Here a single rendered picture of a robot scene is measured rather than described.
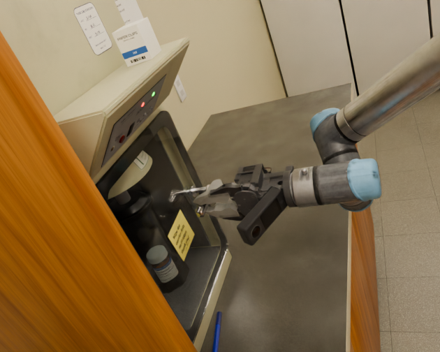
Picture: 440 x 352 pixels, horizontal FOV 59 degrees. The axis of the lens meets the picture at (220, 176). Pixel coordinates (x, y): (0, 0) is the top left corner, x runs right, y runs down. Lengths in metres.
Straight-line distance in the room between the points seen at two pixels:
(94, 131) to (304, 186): 0.39
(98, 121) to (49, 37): 0.18
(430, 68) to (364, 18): 2.88
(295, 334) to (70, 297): 0.44
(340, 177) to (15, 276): 0.56
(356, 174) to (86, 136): 0.45
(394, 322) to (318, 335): 1.19
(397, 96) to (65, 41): 0.56
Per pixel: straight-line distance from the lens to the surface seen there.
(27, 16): 0.64
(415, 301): 2.09
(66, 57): 0.67
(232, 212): 0.81
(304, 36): 3.64
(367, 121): 0.80
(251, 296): 0.96
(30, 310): 0.78
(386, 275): 2.20
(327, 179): 0.72
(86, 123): 0.53
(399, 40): 3.67
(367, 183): 0.72
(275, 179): 0.79
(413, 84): 0.75
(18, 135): 0.49
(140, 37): 0.70
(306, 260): 0.99
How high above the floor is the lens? 1.62
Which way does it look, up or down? 28 degrees down
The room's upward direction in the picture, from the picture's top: 23 degrees counter-clockwise
